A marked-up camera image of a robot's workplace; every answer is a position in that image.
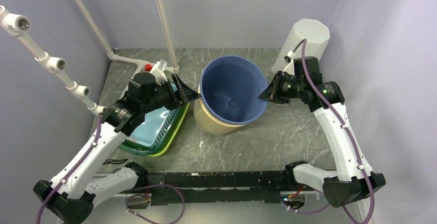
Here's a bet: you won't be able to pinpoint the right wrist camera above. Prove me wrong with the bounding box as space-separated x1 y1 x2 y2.
282 50 296 75

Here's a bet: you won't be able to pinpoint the lime green basket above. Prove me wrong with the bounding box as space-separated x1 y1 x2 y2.
147 104 190 158

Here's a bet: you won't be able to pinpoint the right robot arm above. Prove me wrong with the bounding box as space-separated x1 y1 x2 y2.
259 57 386 208

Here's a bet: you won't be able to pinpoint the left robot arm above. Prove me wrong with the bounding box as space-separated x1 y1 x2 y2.
33 72 200 223

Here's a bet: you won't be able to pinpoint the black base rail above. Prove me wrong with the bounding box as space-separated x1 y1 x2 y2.
112 161 316 206

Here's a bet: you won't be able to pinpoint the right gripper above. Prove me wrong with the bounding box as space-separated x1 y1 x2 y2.
258 71 304 105

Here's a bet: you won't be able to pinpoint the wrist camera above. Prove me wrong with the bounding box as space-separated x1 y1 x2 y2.
143 60 167 85
282 50 296 75

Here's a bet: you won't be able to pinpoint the white PVC pipe frame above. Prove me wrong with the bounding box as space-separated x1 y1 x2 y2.
0 0 180 117

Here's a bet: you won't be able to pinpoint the blue bucket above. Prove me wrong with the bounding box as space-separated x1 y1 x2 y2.
199 56 268 125

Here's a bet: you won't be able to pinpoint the white octagonal bin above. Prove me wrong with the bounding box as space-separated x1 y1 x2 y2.
272 18 331 76

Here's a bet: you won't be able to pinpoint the light blue perforated basket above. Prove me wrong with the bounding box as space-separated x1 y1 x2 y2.
123 107 180 154

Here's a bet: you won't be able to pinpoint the cream cartoon bucket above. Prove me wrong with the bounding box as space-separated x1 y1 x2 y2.
193 99 243 135

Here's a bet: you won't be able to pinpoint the dark green basket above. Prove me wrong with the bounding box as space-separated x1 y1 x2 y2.
117 76 189 155

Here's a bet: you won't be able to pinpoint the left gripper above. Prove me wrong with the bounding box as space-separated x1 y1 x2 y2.
142 74 201 114

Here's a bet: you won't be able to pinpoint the black flat handle piece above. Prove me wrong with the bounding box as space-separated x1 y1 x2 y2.
103 159 128 165

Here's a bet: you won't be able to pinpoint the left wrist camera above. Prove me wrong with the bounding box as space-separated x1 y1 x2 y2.
143 60 167 85

